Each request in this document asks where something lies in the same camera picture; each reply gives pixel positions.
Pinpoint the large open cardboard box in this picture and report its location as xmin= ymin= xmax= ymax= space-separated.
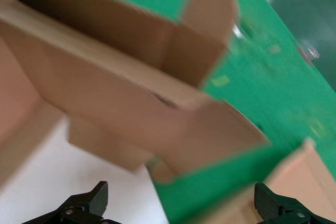
xmin=0 ymin=0 xmax=271 ymax=190

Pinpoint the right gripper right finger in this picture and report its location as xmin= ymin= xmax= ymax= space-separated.
xmin=254 ymin=182 xmax=336 ymax=224

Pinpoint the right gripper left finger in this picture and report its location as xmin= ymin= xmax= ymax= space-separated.
xmin=20 ymin=181 xmax=109 ymax=224

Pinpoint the long brown cardboard box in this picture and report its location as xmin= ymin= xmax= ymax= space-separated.
xmin=204 ymin=137 xmax=336 ymax=224

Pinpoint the yellow tape square mark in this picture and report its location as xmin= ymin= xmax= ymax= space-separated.
xmin=308 ymin=119 xmax=328 ymax=137

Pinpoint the yellow tape strip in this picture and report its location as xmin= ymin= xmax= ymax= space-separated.
xmin=211 ymin=74 xmax=230 ymax=88

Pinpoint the green table cloth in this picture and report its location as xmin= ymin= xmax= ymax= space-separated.
xmin=76 ymin=0 xmax=336 ymax=224

